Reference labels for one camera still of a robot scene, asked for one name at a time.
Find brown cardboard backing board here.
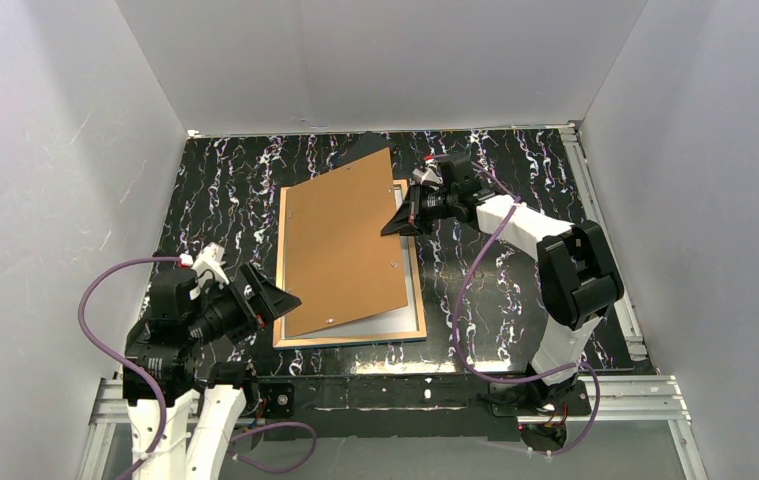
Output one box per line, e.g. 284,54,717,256
280,148,408,336

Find light wooden picture frame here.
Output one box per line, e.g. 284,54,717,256
272,178,429,350

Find colour photo print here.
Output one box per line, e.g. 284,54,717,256
272,187,427,349

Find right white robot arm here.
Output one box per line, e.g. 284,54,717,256
381,153,625,403

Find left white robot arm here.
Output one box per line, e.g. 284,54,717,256
122,262,301,479

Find black foam block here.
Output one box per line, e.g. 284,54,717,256
345,132,393,159

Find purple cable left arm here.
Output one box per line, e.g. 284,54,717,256
77,256,319,480

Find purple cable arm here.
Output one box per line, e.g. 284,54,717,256
77,256,319,480
431,153,602,458

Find aluminium rail right side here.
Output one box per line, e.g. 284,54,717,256
558,124,644,348

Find aluminium rail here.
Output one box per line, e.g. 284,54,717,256
558,124,644,348
77,375,707,479

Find black mounting base plate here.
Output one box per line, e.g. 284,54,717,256
249,374,593,441

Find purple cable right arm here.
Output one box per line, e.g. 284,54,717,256
431,153,602,458

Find aluminium rail front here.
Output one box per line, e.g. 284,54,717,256
77,375,707,479

